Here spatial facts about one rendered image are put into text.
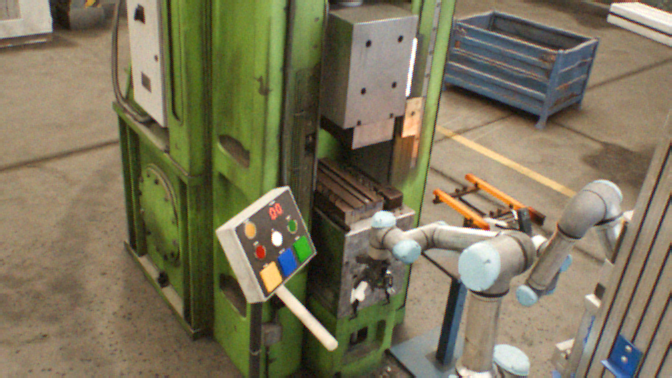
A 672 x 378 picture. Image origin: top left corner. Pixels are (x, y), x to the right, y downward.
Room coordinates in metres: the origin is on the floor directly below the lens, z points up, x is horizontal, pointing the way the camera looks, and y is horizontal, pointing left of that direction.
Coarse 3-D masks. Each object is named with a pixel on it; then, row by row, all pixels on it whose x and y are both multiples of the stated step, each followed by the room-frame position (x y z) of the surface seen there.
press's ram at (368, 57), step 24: (336, 24) 2.36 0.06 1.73; (360, 24) 2.30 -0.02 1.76; (384, 24) 2.37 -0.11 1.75; (408, 24) 2.44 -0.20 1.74; (336, 48) 2.35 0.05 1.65; (360, 48) 2.31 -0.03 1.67; (384, 48) 2.38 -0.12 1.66; (408, 48) 2.45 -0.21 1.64; (336, 72) 2.34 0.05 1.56; (360, 72) 2.32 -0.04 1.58; (384, 72) 2.39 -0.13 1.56; (408, 72) 2.46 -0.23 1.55; (336, 96) 2.33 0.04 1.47; (360, 96) 2.32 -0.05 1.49; (384, 96) 2.40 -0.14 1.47; (336, 120) 2.32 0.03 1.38; (360, 120) 2.33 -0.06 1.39
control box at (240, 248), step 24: (288, 192) 2.09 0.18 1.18; (240, 216) 1.91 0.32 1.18; (264, 216) 1.94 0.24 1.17; (288, 216) 2.03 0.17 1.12; (240, 240) 1.80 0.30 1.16; (264, 240) 1.88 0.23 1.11; (288, 240) 1.97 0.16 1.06; (240, 264) 1.79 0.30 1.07; (264, 264) 1.83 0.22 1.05; (264, 288) 1.77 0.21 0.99
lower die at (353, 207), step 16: (320, 160) 2.71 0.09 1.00; (320, 176) 2.58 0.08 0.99; (352, 176) 2.60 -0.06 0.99; (320, 192) 2.46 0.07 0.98; (336, 192) 2.45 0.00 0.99; (352, 192) 2.45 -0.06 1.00; (368, 192) 2.48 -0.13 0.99; (336, 208) 2.36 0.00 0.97; (352, 208) 2.35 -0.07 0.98; (368, 208) 2.39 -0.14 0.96
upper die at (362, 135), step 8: (320, 120) 2.49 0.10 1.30; (328, 120) 2.45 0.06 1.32; (384, 120) 2.41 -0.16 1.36; (392, 120) 2.43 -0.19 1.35; (328, 128) 2.44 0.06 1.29; (336, 128) 2.40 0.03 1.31; (352, 128) 2.32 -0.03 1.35; (360, 128) 2.34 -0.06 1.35; (368, 128) 2.36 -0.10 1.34; (376, 128) 2.39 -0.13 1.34; (384, 128) 2.41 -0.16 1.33; (392, 128) 2.44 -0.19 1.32; (336, 136) 2.40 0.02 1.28; (344, 136) 2.36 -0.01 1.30; (352, 136) 2.32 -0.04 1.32; (360, 136) 2.34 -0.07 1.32; (368, 136) 2.36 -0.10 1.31; (376, 136) 2.39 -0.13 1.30; (384, 136) 2.41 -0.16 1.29; (352, 144) 2.32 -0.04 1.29; (360, 144) 2.34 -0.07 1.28; (368, 144) 2.37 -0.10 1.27
